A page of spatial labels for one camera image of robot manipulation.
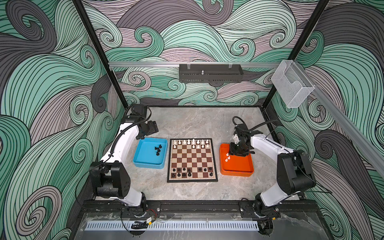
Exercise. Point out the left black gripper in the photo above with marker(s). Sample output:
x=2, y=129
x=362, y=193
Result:
x=152, y=128

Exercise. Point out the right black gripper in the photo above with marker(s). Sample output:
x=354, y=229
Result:
x=232, y=151

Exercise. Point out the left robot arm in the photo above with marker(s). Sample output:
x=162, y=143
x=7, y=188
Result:
x=109, y=177

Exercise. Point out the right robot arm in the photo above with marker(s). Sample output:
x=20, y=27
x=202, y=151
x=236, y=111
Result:
x=294, y=172

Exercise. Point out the folding chess board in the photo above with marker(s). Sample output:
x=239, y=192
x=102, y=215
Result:
x=192, y=161

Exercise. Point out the orange plastic tray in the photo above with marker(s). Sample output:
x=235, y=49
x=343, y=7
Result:
x=236, y=166

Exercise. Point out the blue plastic tray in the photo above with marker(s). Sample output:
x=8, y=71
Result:
x=151, y=153

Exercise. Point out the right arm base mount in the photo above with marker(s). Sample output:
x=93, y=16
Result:
x=256, y=209

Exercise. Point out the black perforated wall shelf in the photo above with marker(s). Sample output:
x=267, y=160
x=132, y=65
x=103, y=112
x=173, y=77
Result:
x=210, y=73

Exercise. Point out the clear plastic wall bin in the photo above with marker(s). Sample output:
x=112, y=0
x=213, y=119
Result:
x=292, y=83

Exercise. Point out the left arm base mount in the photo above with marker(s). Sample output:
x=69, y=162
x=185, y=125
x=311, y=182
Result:
x=152, y=209

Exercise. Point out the white slotted cable duct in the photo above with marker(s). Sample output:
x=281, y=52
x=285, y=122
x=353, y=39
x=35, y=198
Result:
x=175, y=226

